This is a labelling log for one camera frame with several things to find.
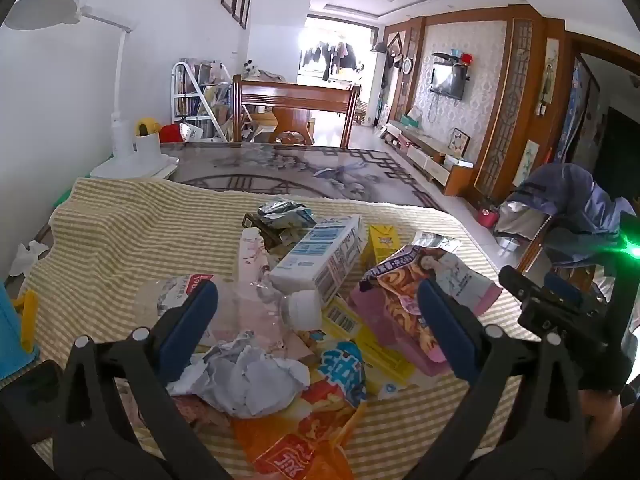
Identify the blue plastic container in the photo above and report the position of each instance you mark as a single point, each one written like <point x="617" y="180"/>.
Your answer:
<point x="12" y="330"/>

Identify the wall television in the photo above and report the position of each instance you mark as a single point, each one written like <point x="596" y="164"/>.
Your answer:
<point x="447" y="82"/>

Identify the silver foil wrapper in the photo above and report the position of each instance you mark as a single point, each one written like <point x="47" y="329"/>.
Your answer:
<point x="435" y="242"/>

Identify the yellow white striped mat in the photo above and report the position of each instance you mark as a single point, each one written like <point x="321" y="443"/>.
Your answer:
<point x="125" y="240"/>

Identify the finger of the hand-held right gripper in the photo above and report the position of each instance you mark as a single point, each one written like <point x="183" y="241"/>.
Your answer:
<point x="520" y="285"/>
<point x="565" y="287"/>

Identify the wooden dining chair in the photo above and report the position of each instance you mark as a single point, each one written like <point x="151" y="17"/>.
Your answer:
<point x="295" y="95"/>

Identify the red object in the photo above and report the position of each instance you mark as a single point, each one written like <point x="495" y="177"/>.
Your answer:
<point x="170" y="133"/>

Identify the crumpled white tissue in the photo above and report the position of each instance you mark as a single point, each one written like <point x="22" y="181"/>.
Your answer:
<point x="27" y="257"/>

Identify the red plastic container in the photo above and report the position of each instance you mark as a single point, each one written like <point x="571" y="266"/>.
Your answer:
<point x="485" y="217"/>

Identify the white pen holder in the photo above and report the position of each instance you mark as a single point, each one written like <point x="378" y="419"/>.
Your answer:
<point x="147" y="146"/>

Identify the carved wooden chair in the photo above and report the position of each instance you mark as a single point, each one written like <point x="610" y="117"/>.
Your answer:
<point x="537" y="242"/>

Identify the white desk lamp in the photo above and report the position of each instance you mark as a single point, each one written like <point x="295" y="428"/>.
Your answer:
<point x="122" y="85"/>

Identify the small framed picture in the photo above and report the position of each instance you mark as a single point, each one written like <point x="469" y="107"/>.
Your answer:
<point x="460" y="142"/>

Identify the pink snack bag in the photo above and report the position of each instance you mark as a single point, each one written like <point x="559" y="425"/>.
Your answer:
<point x="400" y="280"/>

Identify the person's right hand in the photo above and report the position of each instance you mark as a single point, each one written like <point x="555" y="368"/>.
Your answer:
<point x="602" y="420"/>

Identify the blue jacket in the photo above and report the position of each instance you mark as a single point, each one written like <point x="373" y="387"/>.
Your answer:
<point x="565" y="190"/>

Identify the white floor air conditioner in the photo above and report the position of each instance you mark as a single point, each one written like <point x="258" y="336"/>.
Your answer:
<point x="378" y="85"/>

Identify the black flat object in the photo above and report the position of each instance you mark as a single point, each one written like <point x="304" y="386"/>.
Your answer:
<point x="30" y="400"/>

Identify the wooden television cabinet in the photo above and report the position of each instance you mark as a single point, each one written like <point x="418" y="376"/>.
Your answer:
<point x="425" y="152"/>

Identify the orange snack bag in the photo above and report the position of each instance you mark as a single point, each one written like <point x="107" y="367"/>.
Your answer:
<point x="310" y="425"/>

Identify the hanging clothes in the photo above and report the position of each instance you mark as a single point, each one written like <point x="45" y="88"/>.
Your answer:
<point x="332" y="57"/>

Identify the panda plush toy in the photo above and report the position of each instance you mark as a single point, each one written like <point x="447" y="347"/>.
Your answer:
<point x="251" y="68"/>

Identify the pink floral plastic wrapper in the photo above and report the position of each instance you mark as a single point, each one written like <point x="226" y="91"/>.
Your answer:
<point x="250" y="255"/>

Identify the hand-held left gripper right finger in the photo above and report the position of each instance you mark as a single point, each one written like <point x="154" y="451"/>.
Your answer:
<point x="445" y="325"/>

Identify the paper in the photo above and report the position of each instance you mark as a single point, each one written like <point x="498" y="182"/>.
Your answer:
<point x="250" y="380"/>

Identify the flattened yellow box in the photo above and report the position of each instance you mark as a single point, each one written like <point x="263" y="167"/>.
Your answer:
<point x="380" y="355"/>

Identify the small yellow box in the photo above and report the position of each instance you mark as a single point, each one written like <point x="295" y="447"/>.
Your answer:
<point x="382" y="242"/>

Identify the silver blue snack wrapper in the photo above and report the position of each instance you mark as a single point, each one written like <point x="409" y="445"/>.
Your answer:
<point x="282" y="210"/>

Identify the hanging wall scroll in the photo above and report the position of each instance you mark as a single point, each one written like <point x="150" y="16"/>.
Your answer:
<point x="548" y="75"/>

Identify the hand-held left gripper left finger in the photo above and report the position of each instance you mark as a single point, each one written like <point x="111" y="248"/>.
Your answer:
<point x="187" y="325"/>

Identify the blue wall poster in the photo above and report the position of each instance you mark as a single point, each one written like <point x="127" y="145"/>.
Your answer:
<point x="572" y="110"/>

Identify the clear plastic bottle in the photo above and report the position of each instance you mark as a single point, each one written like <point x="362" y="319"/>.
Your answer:
<point x="305" y="310"/>

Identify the white blue carton box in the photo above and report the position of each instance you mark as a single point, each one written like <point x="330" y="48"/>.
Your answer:
<point x="315" y="260"/>

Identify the yellow toy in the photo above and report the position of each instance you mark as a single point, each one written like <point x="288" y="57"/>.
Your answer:
<point x="147" y="126"/>

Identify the white metal rack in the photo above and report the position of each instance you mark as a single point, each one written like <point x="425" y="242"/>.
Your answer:
<point x="177" y="90"/>

